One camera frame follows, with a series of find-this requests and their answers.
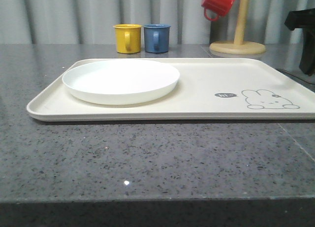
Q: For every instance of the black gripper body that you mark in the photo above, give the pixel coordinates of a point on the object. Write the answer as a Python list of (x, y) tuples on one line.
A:
[(305, 20)]

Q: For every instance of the white round plate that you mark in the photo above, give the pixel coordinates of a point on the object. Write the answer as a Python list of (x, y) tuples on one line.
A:
[(121, 81)]

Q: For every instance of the red enamel mug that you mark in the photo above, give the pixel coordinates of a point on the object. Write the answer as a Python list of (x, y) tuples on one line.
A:
[(219, 7)]

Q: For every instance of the blue enamel mug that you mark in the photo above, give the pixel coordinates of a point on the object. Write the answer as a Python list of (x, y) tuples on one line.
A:
[(156, 38)]

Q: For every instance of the silver metal fork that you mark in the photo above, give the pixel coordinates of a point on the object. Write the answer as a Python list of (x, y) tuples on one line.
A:
[(294, 76)]

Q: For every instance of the cream rabbit serving tray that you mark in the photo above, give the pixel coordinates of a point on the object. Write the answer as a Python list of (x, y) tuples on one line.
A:
[(209, 88)]

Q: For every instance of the yellow enamel mug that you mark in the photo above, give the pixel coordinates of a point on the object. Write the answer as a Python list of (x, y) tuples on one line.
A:
[(128, 38)]

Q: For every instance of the wooden mug tree stand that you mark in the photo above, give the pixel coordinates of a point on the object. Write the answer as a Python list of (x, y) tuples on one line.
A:
[(239, 46)]

